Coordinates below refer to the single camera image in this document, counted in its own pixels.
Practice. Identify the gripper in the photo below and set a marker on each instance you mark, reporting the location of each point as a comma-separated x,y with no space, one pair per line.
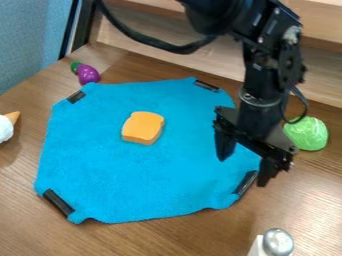
258,125

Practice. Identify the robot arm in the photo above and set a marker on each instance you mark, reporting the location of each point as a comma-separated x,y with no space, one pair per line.
262,40

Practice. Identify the blue cloth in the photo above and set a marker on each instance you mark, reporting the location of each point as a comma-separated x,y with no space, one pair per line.
133,166

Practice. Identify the green toy cabbage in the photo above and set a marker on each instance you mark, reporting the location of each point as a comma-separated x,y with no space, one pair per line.
308,134

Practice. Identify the silver knob on white base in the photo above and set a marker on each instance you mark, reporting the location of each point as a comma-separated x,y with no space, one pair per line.
272,243

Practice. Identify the orange toy bread slice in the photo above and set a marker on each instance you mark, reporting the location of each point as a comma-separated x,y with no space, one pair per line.
143,127

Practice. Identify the purple toy eggplant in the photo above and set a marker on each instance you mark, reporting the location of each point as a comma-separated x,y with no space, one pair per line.
86,73

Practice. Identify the toy ice cream cone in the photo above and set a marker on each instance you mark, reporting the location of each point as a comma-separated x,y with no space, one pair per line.
6,126

